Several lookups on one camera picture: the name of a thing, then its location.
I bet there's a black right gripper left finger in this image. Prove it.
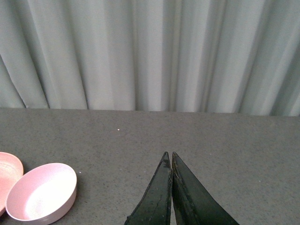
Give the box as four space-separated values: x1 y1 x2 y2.
125 152 173 225

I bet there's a pink plate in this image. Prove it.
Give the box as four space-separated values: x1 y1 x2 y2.
0 152 24 216

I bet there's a pale grey curtain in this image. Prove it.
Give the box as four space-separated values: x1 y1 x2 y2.
0 0 300 116

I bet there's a light pink bowl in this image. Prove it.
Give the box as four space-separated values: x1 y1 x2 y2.
6 163 77 225

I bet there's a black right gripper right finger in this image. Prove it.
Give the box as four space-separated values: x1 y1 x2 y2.
172 152 238 225

